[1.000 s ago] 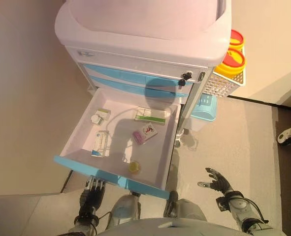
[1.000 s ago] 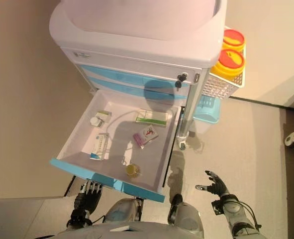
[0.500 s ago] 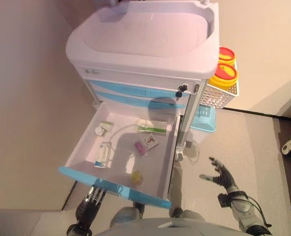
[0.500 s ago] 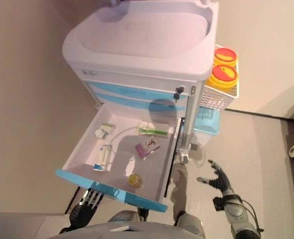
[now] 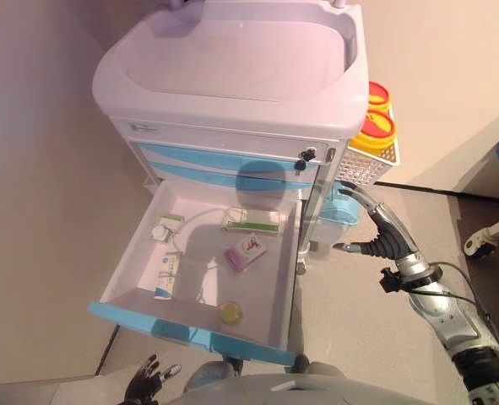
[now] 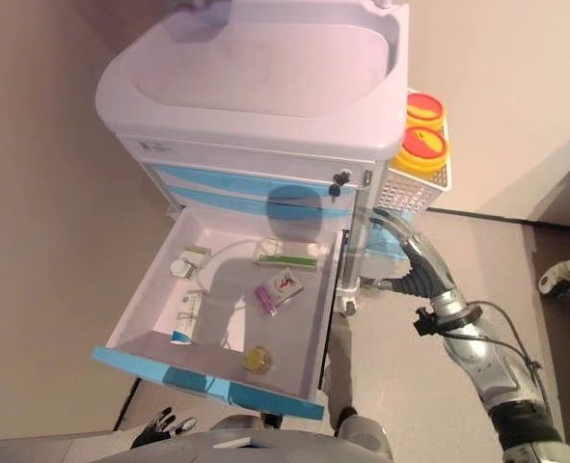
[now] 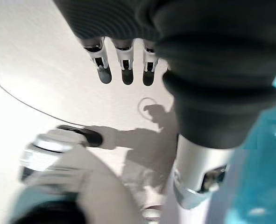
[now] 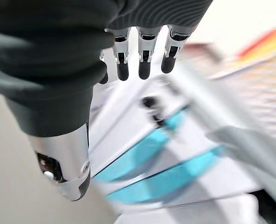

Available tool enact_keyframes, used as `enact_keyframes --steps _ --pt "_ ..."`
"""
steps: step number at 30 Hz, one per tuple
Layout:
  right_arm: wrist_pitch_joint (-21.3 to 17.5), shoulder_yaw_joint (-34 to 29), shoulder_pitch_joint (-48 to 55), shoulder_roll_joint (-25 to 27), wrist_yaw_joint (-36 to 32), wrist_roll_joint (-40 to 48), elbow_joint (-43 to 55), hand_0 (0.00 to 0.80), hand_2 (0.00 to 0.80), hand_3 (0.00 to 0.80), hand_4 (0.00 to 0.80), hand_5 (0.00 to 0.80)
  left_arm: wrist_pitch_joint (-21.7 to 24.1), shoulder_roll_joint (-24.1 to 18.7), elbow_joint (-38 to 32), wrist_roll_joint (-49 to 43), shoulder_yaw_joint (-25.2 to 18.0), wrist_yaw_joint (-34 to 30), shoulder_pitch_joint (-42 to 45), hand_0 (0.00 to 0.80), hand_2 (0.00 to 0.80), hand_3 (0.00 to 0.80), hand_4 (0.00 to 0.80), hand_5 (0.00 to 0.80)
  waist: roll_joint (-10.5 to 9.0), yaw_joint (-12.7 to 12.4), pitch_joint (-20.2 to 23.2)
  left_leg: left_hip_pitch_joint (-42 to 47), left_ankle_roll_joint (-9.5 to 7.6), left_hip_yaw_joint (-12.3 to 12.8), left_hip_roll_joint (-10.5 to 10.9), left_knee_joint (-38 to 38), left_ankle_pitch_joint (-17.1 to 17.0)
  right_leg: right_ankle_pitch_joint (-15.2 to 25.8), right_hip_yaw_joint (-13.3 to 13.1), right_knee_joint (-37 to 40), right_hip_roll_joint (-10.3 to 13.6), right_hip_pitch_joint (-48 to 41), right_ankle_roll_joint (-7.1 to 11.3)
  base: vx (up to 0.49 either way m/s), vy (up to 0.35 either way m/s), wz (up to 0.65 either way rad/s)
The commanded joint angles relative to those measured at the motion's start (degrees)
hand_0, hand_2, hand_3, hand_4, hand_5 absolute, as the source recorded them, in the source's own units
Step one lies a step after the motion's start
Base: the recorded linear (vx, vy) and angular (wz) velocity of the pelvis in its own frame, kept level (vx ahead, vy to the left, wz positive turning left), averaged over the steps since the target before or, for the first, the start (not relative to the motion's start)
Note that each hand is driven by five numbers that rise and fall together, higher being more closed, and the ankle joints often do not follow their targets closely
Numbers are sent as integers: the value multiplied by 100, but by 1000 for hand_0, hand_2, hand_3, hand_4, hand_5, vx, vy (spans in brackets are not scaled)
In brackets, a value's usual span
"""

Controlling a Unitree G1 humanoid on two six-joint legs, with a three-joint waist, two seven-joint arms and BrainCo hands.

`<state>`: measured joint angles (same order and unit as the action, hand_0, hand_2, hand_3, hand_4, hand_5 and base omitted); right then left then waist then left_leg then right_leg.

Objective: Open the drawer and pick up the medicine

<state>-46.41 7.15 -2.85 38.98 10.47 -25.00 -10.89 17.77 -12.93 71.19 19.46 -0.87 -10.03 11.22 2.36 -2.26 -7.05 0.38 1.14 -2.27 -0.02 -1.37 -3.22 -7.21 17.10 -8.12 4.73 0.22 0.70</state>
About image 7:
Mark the thin grey cable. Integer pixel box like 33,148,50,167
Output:
0,73,88,128

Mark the drawer with blue front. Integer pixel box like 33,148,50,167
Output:
221,72,276,224

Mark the robot left hand black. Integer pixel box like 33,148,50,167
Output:
52,0,276,210

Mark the robot left leg grey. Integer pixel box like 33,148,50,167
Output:
0,125,138,224

